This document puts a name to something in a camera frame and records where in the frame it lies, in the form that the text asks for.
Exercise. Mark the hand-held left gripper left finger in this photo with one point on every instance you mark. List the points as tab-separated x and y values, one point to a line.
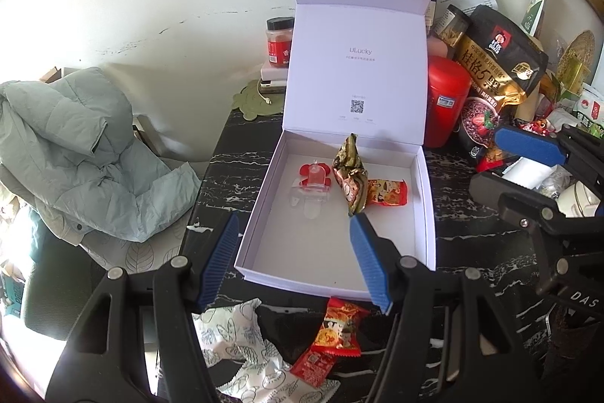
219	261

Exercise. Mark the red label jar black lid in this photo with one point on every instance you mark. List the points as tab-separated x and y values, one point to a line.
280	44

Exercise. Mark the chair with leaf-patterned cushion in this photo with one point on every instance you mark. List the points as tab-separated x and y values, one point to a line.
137	256

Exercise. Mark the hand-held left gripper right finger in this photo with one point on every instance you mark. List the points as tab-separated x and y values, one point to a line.
373	261

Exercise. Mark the black gold cereal bag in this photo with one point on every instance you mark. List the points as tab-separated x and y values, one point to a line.
495	68

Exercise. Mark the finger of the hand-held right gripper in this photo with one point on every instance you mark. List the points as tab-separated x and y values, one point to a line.
528	148
495	190

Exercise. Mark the pale green puffer jacket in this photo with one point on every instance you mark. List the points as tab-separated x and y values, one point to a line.
71	138

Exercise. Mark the cream flask with pink heart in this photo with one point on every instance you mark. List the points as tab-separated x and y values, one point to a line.
578	200

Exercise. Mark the white gift box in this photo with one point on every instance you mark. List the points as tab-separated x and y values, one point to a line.
330	252

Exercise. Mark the red fan toy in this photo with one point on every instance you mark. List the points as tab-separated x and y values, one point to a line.
312	176

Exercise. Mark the brown gold snack packet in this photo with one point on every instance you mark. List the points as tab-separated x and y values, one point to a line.
349	155
354	195

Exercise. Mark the clear plastic bag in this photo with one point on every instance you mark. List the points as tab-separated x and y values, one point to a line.
557	183

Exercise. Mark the white patterned snack packet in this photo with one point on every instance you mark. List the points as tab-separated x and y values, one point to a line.
264	384
236	322

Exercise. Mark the white paper roll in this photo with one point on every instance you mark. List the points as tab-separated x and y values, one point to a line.
526	174

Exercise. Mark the small red sachet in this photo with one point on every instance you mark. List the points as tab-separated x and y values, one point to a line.
311	367

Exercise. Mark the round woven straw mat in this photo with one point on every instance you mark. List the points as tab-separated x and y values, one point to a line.
578	51

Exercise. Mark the green white carton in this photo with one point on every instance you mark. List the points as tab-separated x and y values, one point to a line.
590	110

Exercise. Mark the red canister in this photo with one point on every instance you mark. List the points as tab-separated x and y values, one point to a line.
446	101

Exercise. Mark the beige cardboard sheet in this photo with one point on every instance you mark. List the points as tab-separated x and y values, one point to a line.
526	108

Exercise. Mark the small red orange packet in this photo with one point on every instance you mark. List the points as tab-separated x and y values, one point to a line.
490	157

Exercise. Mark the gold snack pack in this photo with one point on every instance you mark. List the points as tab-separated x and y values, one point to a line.
453	25

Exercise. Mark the white power bank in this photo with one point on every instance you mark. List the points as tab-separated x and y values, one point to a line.
276	84

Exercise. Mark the green scalloped mat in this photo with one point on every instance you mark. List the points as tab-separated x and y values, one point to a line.
250	103

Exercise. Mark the red cartoon snack packet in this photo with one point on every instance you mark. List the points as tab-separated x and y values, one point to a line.
387	193
340	327

